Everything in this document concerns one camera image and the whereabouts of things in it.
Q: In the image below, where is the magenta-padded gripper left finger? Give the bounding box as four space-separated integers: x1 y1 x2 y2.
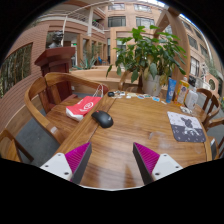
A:
39 142 93 185

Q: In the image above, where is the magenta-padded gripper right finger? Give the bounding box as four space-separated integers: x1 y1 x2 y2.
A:
132 142 184 186

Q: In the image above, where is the black computer mouse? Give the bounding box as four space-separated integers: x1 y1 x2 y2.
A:
91 109 115 129

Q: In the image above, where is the grey bear-print mouse pad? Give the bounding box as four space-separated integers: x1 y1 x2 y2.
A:
166 110 207 144

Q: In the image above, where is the black flat case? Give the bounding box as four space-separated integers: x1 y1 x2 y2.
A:
209 137 219 160

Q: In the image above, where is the clear plastic sticker packet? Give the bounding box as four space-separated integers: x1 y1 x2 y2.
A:
179 105 194 116

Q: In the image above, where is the red paper bag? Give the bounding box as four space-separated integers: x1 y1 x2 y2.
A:
65 83 105 122

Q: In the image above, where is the white pump bottle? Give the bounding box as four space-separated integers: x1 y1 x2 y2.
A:
184 87 200 112

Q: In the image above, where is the blue squeeze tube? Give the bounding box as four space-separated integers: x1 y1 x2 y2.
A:
165 78 178 104

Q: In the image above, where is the wooden panel with round opening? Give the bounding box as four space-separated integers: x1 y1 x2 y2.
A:
206 74 222 98

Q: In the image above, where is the wooden planter box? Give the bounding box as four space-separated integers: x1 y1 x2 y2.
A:
69 64 123 91

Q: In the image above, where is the spiky green agave plant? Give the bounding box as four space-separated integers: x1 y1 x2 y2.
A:
73 49 98 71

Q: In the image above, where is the large potted green plant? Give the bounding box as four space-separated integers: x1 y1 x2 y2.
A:
105 24 188 98

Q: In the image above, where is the dark bust statue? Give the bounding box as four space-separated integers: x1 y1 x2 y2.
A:
48 30 65 50

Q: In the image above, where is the dark red wooden pedestal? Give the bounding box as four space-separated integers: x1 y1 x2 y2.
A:
34 46 78 104

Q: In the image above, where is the wooden pergola post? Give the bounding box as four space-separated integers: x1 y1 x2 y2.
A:
153 6 192 91

